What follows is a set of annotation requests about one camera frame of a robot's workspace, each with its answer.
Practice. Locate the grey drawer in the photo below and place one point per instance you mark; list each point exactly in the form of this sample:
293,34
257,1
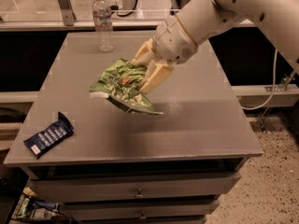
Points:
140,209
134,187

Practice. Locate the upper grey drawer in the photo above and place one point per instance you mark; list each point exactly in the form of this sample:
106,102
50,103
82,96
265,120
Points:
134,187

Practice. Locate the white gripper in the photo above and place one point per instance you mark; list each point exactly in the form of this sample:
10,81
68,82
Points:
174,40

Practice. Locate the clear plastic water bottle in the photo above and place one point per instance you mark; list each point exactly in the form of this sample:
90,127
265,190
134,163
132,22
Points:
103,25

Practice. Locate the blue rxbar blueberry wrapper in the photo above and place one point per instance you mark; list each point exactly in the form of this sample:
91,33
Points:
40,143

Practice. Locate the green jalapeno chip bag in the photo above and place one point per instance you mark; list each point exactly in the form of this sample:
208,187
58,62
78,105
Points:
119,84

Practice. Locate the lower grey drawer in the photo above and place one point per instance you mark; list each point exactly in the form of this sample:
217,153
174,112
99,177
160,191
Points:
140,209

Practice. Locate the grey drawer cabinet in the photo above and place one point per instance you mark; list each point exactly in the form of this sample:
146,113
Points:
202,128

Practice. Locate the clutter items on floor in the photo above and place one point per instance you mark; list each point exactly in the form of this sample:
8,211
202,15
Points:
32,210

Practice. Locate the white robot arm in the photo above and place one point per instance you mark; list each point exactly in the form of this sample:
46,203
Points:
278,20

